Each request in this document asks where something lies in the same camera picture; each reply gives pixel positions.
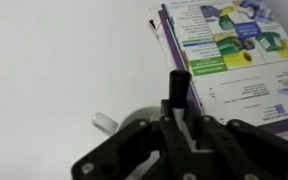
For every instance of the printed magazine stack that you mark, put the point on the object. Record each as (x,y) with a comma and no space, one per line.
(237,54)

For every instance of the white mug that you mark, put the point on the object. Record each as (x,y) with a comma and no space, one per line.
(110,127)

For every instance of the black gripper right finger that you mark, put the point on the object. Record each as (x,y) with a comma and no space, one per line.
(244,148)

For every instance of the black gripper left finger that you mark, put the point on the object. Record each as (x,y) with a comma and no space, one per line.
(119,155)

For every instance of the white marker with black cap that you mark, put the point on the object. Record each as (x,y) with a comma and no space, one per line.
(178,90)

